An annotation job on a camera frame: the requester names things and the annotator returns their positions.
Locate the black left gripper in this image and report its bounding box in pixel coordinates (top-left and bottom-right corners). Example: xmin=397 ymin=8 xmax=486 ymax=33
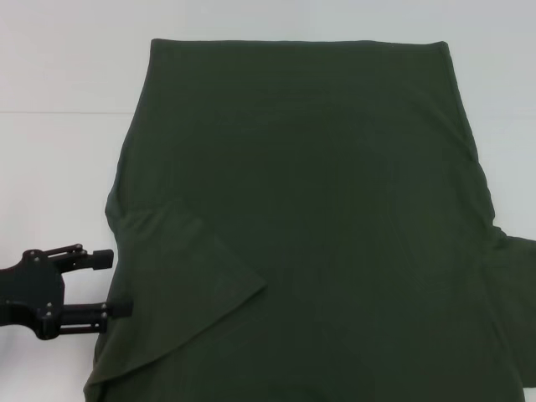
xmin=0 ymin=242 xmax=135 ymax=341

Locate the dark green t-shirt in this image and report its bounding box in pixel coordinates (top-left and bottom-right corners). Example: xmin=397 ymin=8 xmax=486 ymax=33
xmin=82 ymin=37 xmax=536 ymax=402

